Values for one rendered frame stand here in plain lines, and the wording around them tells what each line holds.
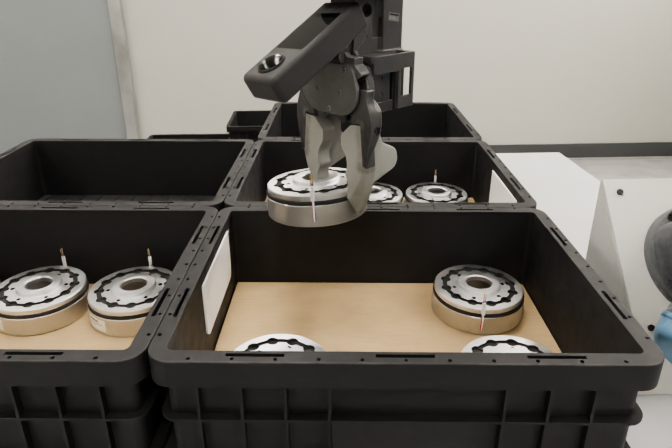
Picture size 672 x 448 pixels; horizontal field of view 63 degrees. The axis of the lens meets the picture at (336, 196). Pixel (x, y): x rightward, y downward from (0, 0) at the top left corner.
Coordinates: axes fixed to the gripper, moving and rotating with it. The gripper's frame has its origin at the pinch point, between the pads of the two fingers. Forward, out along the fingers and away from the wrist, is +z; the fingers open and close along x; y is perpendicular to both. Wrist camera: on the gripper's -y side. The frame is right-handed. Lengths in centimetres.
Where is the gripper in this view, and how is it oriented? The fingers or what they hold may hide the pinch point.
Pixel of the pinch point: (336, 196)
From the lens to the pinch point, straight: 55.3
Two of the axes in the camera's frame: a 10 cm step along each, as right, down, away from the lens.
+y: 7.2, -2.6, 6.4
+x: -6.9, -2.6, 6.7
